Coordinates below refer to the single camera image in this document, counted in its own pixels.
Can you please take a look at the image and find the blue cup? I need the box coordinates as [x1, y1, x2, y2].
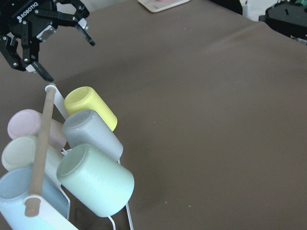
[0, 167, 68, 230]

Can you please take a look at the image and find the yellow cup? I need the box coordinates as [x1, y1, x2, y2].
[64, 86, 118, 131]

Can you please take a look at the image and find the beige tray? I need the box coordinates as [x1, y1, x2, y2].
[138, 0, 190, 13]

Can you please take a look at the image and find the white cup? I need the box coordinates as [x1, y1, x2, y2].
[1, 136, 63, 186]

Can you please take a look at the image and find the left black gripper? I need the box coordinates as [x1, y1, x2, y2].
[0, 0, 95, 81]

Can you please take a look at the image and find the grey cup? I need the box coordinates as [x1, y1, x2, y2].
[62, 109, 123, 161]

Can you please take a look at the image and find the pink cup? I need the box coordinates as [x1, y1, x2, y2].
[7, 109, 67, 150]

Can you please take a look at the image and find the white wire cup holder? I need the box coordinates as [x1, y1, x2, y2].
[33, 84, 134, 218]

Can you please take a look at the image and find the green cup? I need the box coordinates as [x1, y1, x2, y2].
[57, 144, 134, 218]

